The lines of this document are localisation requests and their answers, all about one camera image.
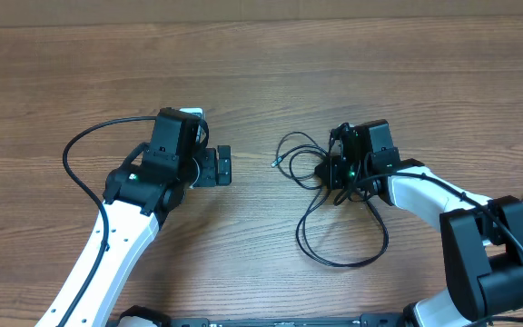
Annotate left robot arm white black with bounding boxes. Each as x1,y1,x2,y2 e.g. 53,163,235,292
38,108,232,326

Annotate black USB cable bundle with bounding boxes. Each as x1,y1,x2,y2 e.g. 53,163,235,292
270,122,390,268

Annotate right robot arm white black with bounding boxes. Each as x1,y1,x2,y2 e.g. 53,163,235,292
315,120,523,326

